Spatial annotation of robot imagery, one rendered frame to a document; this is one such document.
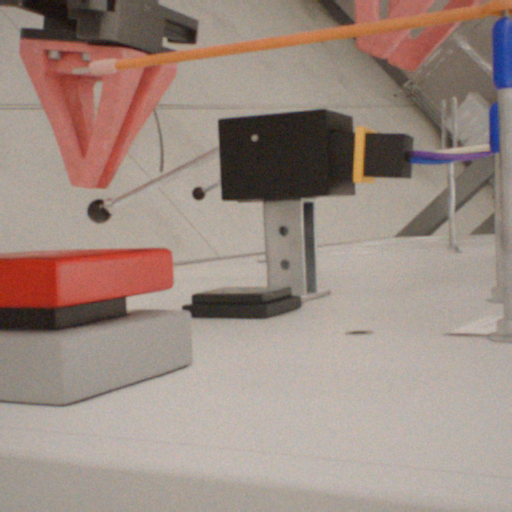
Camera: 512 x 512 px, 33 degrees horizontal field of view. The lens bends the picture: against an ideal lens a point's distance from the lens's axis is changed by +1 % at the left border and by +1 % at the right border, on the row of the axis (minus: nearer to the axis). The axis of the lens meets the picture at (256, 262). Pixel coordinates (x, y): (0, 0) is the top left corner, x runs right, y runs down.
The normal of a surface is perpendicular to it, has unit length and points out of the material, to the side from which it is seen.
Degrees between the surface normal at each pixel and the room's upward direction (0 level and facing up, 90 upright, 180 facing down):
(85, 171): 94
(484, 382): 50
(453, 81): 90
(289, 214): 87
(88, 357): 40
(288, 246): 87
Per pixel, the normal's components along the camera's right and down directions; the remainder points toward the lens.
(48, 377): -0.47, 0.07
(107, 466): -0.45, -0.32
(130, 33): 0.91, 0.15
